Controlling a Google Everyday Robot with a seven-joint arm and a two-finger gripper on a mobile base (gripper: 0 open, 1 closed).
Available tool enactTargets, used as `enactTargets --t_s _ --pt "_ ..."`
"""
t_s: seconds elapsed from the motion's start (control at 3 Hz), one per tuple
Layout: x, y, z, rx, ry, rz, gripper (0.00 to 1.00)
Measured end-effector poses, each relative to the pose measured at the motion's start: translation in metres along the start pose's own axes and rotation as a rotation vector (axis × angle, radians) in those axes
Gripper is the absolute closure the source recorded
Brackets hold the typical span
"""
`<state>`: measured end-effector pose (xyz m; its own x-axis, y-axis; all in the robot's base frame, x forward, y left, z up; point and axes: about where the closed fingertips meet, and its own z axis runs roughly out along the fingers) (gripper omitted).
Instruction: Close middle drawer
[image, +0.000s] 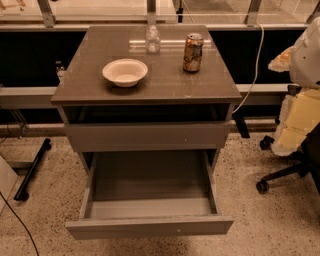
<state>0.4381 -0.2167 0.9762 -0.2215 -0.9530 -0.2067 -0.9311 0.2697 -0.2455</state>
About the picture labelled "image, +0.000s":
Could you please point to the yellow foam-covered gripper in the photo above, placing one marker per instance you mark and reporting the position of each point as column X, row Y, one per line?
column 306, row 63

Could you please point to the white paper bowl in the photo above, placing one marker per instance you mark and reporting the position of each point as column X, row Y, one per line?
column 125, row 72

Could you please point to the black office chair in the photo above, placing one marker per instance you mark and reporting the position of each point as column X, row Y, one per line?
column 306, row 157

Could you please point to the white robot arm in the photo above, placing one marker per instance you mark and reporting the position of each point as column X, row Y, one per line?
column 311, row 38

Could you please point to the black table leg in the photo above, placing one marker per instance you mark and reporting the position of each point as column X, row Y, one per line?
column 238, row 117

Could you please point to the grey drawer cabinet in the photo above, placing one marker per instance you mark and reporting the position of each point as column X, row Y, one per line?
column 167, row 94

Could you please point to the grey drawer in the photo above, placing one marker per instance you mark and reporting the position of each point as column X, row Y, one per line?
column 149, row 194
column 146, row 137

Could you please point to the grey top drawer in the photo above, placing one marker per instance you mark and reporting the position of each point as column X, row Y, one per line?
column 146, row 137

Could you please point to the black floor bar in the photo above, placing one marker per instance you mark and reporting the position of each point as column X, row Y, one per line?
column 22, row 194

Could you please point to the orange soda can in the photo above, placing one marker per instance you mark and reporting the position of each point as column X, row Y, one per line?
column 193, row 52

